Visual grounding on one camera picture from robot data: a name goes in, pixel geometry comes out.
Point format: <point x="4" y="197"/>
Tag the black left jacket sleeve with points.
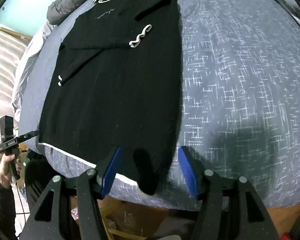
<point x="7" y="212"/>

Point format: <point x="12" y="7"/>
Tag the black tracker camera box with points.
<point x="6" y="128"/>

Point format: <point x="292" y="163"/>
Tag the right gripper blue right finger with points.
<point x="231" y="208"/>

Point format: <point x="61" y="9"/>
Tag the light grey bed sheet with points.
<point x="26" y="65"/>

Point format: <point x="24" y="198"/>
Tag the person's left hand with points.
<point x="5" y="169"/>

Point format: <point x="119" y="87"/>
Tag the black long-sleeve sweater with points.
<point x="117" y="82"/>

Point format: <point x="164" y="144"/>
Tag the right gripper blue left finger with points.
<point x="68" y="208"/>

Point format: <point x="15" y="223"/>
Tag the brown cardboard box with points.
<point x="126" y="220"/>

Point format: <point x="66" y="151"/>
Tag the blue patterned bed cover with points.
<point x="241" y="93"/>

